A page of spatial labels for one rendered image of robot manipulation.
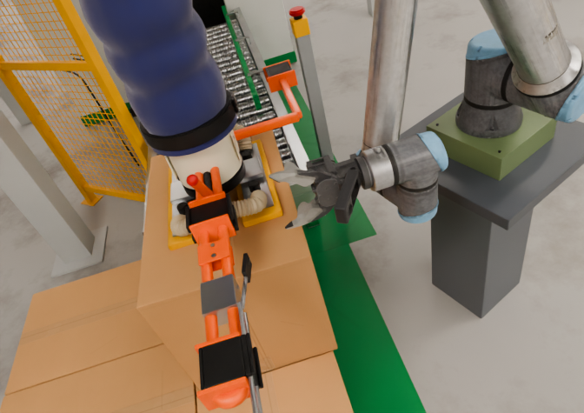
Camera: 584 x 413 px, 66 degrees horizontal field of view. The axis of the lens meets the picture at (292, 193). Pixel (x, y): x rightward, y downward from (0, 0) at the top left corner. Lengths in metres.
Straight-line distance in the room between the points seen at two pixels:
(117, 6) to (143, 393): 1.02
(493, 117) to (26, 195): 2.15
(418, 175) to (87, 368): 1.15
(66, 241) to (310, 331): 1.85
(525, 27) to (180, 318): 0.95
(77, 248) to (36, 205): 0.35
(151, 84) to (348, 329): 1.37
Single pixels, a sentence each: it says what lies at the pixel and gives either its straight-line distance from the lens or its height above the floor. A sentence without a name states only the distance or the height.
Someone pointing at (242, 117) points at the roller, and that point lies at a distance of 2.38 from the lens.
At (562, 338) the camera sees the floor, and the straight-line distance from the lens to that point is 2.02.
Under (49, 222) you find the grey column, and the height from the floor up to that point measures 0.32.
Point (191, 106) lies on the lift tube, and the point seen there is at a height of 1.26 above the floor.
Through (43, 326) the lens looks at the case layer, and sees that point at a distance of 1.81.
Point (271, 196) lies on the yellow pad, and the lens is 1.13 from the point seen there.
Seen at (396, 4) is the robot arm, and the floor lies 1.36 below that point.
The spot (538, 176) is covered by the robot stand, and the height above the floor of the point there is 0.75.
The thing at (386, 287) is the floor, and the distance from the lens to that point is 2.09.
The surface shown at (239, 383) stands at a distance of 0.69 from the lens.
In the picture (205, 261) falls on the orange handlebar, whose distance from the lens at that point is 0.86.
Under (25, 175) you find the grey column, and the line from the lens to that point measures 2.54.
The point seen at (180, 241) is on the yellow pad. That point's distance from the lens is 1.12.
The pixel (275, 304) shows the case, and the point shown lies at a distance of 1.09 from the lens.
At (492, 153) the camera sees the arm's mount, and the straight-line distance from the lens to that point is 1.40.
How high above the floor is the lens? 1.68
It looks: 40 degrees down
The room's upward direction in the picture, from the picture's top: 16 degrees counter-clockwise
